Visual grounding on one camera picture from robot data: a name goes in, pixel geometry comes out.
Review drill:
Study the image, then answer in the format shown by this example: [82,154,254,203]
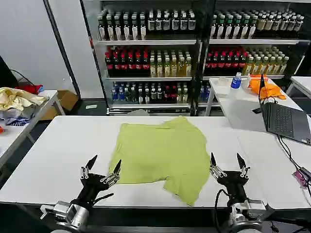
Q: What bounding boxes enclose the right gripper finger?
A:
[209,152,228,182]
[236,152,251,179]

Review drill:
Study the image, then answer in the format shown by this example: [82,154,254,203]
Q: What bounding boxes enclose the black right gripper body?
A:
[215,170,249,202]

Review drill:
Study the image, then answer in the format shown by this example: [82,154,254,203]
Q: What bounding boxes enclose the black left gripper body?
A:
[77,173,111,204]

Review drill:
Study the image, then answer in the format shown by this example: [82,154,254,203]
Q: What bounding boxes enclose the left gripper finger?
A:
[100,159,122,183]
[80,154,98,180]

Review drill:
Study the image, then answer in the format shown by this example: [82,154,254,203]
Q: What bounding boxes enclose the light green shirt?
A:
[108,116,211,207]

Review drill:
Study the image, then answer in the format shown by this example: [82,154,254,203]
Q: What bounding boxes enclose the white desk with laptop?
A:
[205,77,311,133]

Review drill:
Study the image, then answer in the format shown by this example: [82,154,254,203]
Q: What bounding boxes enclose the dark grey laptop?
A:
[258,73,311,146]

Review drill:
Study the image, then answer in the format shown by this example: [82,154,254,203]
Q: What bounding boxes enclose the grey chair back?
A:
[126,109,149,117]

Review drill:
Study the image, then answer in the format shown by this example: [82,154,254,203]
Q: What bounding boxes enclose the white table with clothes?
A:
[0,89,66,168]

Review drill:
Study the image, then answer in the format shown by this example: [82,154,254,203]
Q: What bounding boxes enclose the brown cardboard box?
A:
[39,90,79,121]

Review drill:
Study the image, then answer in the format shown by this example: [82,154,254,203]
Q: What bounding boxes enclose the blue and white cloth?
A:
[0,109,32,127]

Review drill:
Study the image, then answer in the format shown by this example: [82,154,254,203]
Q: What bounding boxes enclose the orange cloth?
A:
[248,74,286,100]

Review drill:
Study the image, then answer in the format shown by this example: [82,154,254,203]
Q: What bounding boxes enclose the blue label water bottle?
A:
[230,72,242,90]

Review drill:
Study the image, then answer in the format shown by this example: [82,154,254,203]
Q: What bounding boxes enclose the red cloth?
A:
[15,84,44,95]

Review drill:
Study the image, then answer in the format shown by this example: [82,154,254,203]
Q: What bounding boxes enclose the pale yellow cloth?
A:
[0,87,48,112]

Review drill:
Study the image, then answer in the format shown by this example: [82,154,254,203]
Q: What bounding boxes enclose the small white table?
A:
[286,76,311,99]

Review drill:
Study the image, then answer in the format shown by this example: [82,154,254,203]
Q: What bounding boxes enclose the drinks shelf with dark bottles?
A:
[81,0,203,116]

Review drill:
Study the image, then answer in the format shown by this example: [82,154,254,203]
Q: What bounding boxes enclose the black slanted pole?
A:
[43,0,81,98]

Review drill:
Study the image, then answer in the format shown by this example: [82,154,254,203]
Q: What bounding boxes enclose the black monitor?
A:
[0,55,19,89]

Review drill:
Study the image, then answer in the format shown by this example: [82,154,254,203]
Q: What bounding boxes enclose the drinks shelf with pale bottles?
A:
[199,0,311,108]

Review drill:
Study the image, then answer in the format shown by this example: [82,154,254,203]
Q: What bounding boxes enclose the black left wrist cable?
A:
[70,193,115,204]

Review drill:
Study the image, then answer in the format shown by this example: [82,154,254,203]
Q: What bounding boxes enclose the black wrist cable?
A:
[70,193,115,204]
[213,188,230,233]

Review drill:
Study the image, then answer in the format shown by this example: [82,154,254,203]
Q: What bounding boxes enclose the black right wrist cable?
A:
[213,188,230,233]

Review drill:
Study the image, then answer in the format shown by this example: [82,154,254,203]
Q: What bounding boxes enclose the black laptop cable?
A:
[276,134,311,194]

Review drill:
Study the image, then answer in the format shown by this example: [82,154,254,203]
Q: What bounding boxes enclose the black cable adapter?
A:
[298,166,311,182]

